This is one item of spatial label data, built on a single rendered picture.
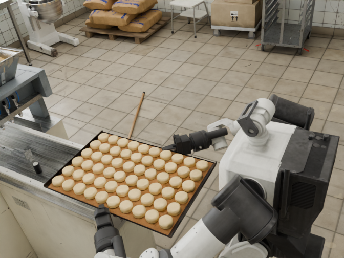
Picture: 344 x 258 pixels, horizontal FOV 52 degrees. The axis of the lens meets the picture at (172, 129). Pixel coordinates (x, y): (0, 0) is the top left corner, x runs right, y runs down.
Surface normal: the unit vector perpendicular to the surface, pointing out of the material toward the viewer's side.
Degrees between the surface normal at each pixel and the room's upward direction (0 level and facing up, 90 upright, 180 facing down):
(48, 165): 0
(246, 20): 91
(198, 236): 34
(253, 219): 46
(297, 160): 1
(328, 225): 0
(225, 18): 91
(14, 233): 90
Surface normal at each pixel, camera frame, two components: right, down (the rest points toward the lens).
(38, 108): -0.48, 0.57
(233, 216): -0.19, -0.07
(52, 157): -0.11, -0.79
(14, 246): 0.87, 0.21
